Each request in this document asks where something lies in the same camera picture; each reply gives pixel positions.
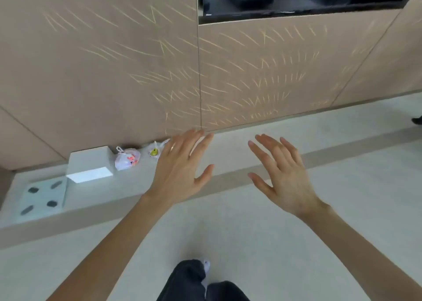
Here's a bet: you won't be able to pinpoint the white bathroom scale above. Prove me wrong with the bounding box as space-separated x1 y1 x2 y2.
18 177 68 224

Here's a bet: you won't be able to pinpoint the person's dark blue trousers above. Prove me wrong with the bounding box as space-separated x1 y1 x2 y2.
164 259 251 301

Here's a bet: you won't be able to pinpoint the white box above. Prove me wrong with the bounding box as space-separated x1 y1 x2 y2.
65 145 115 184

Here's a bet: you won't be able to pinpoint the person's left forearm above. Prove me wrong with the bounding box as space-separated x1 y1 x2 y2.
46 193 186 301

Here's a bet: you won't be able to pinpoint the plastic bag with yellow print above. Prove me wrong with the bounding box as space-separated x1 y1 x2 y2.
147 139 171 159

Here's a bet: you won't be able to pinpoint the person's left hand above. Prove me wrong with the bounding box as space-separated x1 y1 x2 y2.
142 128 215 214

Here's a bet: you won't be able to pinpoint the person's right forearm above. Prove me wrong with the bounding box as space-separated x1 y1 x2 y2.
298 201 422 301

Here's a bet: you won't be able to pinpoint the plastic bag with red print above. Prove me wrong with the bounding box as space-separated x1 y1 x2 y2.
114 147 142 171

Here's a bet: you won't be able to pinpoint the person's right hand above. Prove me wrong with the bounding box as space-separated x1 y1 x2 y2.
247 133 325 218

